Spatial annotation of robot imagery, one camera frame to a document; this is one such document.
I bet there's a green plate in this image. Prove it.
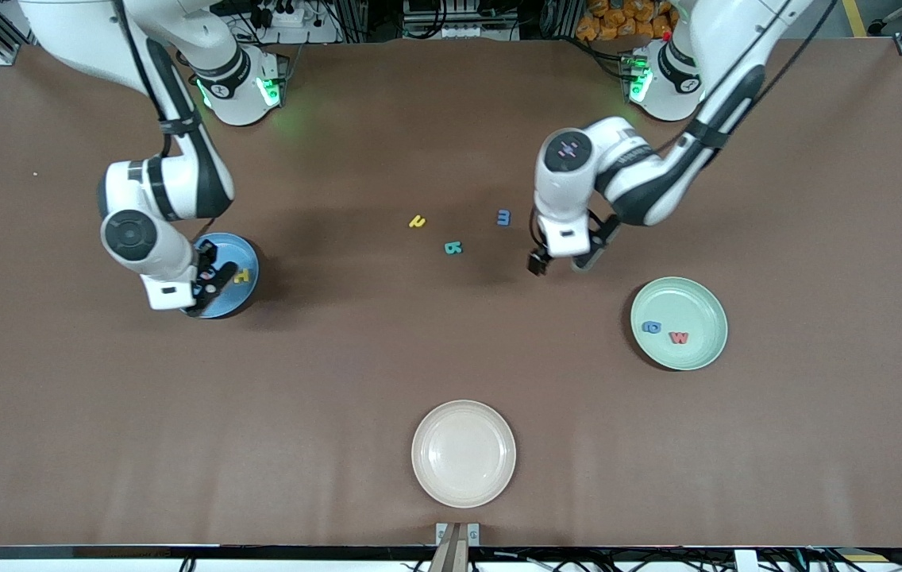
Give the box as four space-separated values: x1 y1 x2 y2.
630 276 729 371

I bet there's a blue plate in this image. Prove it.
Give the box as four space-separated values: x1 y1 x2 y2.
193 232 260 319

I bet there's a black electronics box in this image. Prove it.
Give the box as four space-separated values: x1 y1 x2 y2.
403 0 519 41

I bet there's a beige plate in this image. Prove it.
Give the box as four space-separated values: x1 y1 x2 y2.
411 400 517 509

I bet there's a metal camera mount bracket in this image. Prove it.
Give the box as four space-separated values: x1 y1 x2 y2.
427 522 481 572

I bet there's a white power strip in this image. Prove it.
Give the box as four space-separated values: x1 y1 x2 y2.
249 0 341 44

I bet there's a bag of orange items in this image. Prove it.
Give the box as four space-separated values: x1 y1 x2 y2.
576 0 678 42

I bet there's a brown table cover sheet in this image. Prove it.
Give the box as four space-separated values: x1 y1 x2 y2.
0 38 902 549

